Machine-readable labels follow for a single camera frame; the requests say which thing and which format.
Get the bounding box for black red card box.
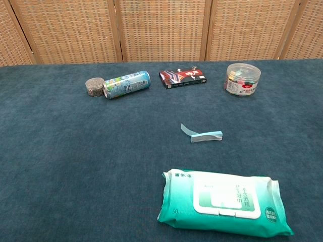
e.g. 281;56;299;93
158;67;208;90

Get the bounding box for blue green beverage can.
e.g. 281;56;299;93
102;71;151;100

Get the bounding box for small clear jar dark contents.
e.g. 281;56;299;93
85;78;105;97

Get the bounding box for clear tub of colourful clips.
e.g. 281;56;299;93
223;63;261;97

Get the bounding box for wicker folding screen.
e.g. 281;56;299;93
0;0;323;67

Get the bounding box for teal table cloth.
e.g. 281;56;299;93
0;58;323;242

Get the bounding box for green wet wipes pack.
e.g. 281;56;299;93
156;168;295;237

